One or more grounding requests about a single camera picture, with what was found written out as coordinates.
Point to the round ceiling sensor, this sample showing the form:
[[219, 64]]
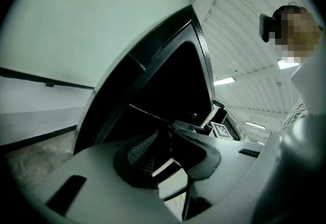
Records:
[[279, 84]]

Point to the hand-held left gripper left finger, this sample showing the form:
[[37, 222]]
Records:
[[140, 156]]

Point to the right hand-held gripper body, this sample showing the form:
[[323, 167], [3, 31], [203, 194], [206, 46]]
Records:
[[221, 130]]

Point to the black head-worn camera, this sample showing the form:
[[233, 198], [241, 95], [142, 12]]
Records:
[[266, 27]]

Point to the person's face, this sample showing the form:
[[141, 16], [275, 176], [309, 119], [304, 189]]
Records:
[[298, 34]]

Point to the black wall rail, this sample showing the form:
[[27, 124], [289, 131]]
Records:
[[25, 74]]

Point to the ceiling light tube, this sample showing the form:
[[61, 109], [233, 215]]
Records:
[[254, 125], [287, 64], [224, 81]]

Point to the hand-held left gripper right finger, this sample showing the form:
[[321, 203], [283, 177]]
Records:
[[201, 162]]

